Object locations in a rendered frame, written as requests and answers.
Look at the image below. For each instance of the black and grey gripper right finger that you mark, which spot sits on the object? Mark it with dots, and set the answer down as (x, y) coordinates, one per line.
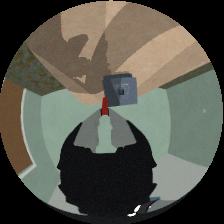
(125, 134)

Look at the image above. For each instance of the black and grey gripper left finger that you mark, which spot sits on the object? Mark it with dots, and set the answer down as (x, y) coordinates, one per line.
(83, 136)

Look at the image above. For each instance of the red peg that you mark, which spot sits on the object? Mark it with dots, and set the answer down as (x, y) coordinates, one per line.
(104, 106)

